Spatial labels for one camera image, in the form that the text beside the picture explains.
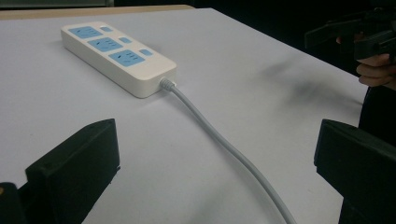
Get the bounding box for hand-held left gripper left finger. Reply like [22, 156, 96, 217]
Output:
[25, 118, 121, 224]

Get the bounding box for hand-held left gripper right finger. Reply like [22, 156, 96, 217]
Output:
[313, 119, 396, 224]

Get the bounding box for white power strip blue sockets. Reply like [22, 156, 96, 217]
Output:
[60, 21, 177, 100]

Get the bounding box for grey power strip cable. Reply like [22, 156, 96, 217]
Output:
[159, 77, 298, 224]

